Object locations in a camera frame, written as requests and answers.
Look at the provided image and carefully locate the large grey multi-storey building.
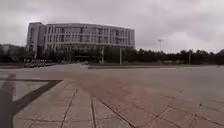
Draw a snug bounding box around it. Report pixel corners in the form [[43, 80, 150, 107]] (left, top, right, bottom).
[[25, 21, 136, 63]]

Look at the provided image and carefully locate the row of parked bicycles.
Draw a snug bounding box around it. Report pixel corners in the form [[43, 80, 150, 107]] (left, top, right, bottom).
[[23, 59, 56, 69]]

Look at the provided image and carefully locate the row of dark trees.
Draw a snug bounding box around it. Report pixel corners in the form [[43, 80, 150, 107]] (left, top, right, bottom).
[[0, 43, 224, 66]]

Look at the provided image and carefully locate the pale pole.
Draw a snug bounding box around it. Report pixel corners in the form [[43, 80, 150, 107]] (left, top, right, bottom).
[[119, 45, 123, 65]]

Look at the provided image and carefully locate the low building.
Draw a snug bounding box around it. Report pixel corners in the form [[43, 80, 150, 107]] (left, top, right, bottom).
[[0, 43, 24, 63]]

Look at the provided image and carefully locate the tall lamp pole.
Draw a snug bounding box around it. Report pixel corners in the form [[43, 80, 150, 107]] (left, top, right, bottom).
[[157, 38, 164, 53]]

